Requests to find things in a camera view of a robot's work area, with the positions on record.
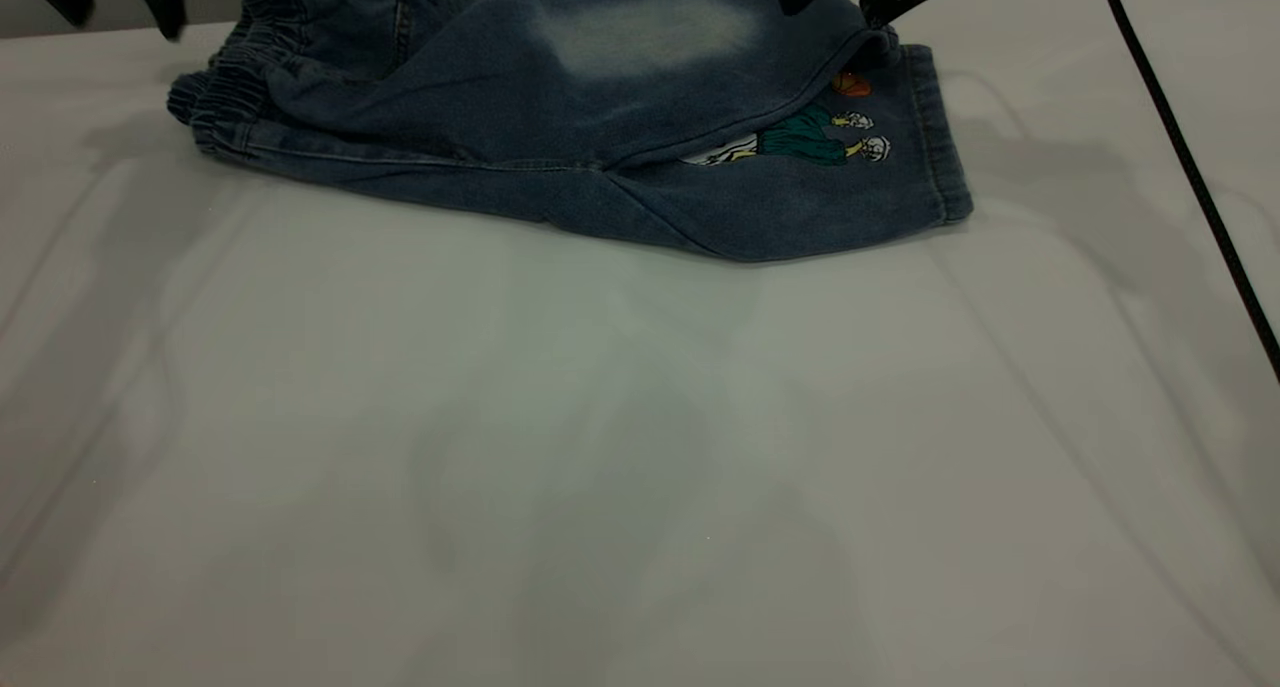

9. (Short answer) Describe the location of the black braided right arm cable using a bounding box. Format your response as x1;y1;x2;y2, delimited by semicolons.
1095;0;1280;383

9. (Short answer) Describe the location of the blue denim shorts basketball print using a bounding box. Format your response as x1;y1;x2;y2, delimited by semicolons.
165;0;974;263

